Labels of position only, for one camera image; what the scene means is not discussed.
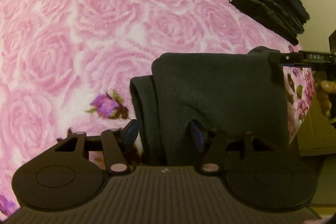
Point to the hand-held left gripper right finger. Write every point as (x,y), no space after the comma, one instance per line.
(197,135)

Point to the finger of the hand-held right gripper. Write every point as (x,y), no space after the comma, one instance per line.
(284,57)

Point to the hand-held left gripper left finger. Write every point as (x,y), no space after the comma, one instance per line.
(131,132)

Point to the dark grey fleece garment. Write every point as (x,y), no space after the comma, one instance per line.
(210,87)

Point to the person's right hand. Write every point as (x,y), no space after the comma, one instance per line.
(325,94)

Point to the pink rose blanket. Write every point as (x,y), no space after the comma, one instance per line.
(105,43)

